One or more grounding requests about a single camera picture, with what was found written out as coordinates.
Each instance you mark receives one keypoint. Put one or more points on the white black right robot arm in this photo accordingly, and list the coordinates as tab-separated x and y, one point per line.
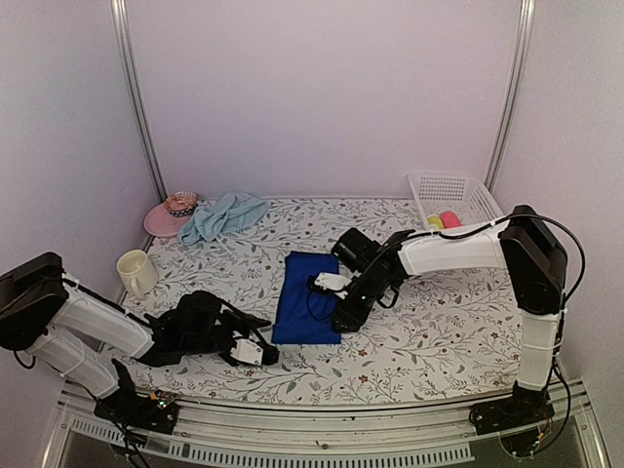
520	243

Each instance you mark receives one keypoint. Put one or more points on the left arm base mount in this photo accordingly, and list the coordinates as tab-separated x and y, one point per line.
126	408

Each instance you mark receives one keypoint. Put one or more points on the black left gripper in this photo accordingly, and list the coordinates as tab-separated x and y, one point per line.
243	322

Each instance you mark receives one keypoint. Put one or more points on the aluminium front rail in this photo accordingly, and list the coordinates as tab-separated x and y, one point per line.
216	433

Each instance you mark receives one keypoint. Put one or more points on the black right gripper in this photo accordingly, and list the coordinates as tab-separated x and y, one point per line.
353	318

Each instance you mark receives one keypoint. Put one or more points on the yellow rolled towel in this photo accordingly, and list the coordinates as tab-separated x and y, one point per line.
435	221

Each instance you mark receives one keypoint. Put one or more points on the floral tablecloth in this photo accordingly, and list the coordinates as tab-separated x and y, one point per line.
449	334

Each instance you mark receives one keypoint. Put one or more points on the aluminium frame post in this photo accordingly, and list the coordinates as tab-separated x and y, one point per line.
121	25
517	69

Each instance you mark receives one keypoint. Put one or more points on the cream ceramic mug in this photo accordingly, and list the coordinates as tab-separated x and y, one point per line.
137	273

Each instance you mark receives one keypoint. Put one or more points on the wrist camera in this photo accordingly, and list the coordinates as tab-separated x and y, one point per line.
355	250
196	315

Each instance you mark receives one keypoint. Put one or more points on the pink rolled towel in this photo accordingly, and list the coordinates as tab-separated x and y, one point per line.
450	219

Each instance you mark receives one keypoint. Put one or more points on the right aluminium frame post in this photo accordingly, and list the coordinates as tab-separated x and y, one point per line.
517	69

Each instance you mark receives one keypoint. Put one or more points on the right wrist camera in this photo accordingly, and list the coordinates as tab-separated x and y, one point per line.
355	250

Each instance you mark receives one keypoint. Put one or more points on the left aluminium frame post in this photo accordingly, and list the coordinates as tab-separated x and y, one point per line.
121	25

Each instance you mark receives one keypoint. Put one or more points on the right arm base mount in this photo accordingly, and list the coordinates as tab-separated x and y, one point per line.
523	407

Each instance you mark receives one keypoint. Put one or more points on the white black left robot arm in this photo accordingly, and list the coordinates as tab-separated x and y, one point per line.
45	312

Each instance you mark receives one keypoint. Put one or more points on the white plastic basket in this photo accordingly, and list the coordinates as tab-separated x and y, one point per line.
465	196

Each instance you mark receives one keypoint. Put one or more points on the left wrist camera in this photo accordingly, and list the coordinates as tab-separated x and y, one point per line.
196	315

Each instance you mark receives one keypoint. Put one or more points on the light blue towel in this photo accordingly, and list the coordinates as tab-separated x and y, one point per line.
233	212

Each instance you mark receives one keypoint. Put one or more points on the dark blue towel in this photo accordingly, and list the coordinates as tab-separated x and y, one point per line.
304	316

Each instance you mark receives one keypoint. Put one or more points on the pink plate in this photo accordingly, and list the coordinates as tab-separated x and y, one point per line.
167	218

